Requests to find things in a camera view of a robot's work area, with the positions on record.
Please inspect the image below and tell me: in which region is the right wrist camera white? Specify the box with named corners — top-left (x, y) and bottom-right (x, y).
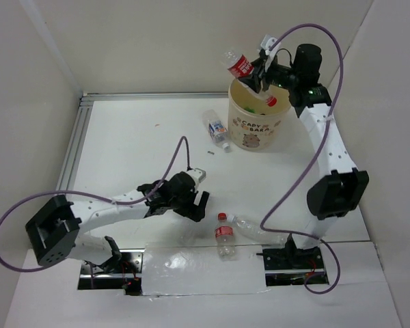
top-left (258, 34), bottom-right (281, 64)

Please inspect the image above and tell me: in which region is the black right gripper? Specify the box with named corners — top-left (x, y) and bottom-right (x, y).
top-left (237, 55), bottom-right (299, 94)

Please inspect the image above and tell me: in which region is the long clear bottle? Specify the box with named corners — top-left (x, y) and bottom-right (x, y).
top-left (178, 220), bottom-right (200, 247)

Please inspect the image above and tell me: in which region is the aluminium frame rail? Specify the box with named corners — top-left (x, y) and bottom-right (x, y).
top-left (54, 91), bottom-right (324, 192)

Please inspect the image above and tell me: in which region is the white tape sheet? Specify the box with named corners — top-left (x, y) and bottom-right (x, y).
top-left (141, 245), bottom-right (267, 296)

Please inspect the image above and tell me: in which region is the red label cola bottle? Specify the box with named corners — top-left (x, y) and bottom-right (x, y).
top-left (215, 213), bottom-right (236, 260)

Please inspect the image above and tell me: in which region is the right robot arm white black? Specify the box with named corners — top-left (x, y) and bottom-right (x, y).
top-left (239, 42), bottom-right (369, 268)

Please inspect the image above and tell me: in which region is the red white label bottle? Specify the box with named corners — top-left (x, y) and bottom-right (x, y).
top-left (221, 49), bottom-right (277, 107)

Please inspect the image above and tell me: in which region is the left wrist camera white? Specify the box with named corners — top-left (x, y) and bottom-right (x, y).
top-left (187, 168), bottom-right (206, 189)

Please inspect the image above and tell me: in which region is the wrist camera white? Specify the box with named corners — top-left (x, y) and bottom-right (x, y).
top-left (187, 168), bottom-right (206, 189)
top-left (258, 34), bottom-right (281, 64)

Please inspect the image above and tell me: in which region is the blue orange label bottle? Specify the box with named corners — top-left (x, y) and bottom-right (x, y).
top-left (202, 110), bottom-right (231, 153)

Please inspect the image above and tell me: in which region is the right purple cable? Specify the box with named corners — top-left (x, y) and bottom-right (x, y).
top-left (260, 23), bottom-right (345, 295)

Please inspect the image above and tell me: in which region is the beige capybara bin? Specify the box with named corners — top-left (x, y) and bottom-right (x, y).
top-left (228, 80), bottom-right (290, 151)

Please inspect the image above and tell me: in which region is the clear bottle white cap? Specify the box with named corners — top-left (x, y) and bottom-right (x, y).
top-left (227, 215), bottom-right (288, 247)

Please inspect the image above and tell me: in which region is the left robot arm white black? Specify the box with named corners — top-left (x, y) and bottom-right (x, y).
top-left (25, 168), bottom-right (209, 273)

